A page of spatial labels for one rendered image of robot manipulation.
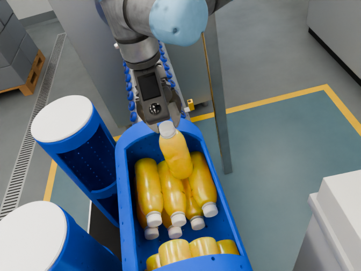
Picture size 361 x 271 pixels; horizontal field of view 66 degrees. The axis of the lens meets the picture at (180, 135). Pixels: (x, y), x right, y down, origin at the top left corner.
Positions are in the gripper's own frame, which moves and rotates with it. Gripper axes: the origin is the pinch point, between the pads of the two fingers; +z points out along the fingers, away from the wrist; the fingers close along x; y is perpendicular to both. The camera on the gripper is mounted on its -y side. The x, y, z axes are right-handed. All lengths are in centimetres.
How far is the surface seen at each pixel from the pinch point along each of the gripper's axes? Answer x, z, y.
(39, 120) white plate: 55, 25, 52
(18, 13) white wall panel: 195, 109, 455
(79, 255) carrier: 39, 34, -9
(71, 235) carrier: 38.1, 27.6, -5.2
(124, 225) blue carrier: 15.6, 9.6, -16.4
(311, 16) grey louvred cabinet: -163, 107, 196
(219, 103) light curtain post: -28, 58, 63
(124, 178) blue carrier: 14.0, 8.2, -4.9
